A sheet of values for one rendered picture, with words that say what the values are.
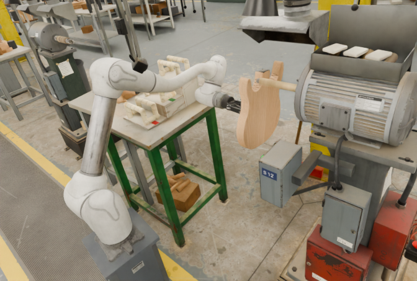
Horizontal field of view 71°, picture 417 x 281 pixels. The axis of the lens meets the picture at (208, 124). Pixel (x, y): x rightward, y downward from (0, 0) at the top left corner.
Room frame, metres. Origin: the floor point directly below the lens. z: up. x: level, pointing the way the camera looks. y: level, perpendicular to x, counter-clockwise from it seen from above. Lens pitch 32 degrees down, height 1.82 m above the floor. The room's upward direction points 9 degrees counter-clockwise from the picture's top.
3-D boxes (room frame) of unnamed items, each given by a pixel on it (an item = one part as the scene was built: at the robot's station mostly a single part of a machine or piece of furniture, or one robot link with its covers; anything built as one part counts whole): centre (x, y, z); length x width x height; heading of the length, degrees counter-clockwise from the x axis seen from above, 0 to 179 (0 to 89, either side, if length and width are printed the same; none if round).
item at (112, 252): (0.92, 0.49, 0.73); 0.22 x 0.18 x 0.06; 37
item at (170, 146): (2.11, 0.36, 0.45); 0.05 x 0.05 x 0.90; 44
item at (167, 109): (1.73, 0.28, 0.98); 0.27 x 0.16 x 0.09; 44
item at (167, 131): (1.74, 0.35, 0.55); 0.62 x 0.58 x 0.76; 44
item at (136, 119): (1.63, 0.39, 0.94); 0.27 x 0.15 x 0.01; 44
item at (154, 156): (1.37, 0.33, 0.45); 0.05 x 0.05 x 0.90; 44
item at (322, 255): (0.77, -0.48, 0.49); 0.25 x 0.12 x 0.37; 44
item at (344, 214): (0.78, -0.48, 0.93); 0.15 x 0.10 x 0.55; 44
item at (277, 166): (0.82, -0.31, 0.99); 0.24 x 0.21 x 0.26; 44
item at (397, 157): (0.88, -0.59, 1.11); 0.36 x 0.24 x 0.04; 44
